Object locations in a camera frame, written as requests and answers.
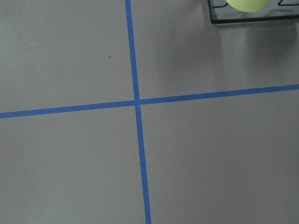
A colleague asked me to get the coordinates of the yellow plastic cup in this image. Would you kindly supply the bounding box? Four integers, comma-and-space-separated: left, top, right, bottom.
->
226, 0, 270, 13

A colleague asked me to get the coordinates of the black wire cup rack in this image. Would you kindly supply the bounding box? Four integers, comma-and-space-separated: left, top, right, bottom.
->
207, 0, 299, 24

